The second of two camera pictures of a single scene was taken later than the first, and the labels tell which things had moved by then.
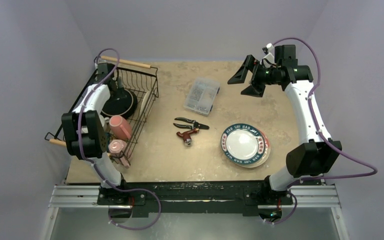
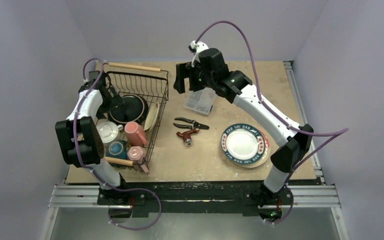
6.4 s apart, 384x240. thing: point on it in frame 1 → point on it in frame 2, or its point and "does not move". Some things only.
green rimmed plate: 243,144 does not move
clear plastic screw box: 202,95 does not move
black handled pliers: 195,125 does not move
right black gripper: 256,75 → 181,77
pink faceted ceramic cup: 116,147 → 136,154
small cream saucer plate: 145,103 → 152,116
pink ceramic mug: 120,127 → 135,134
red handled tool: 186,136 does not move
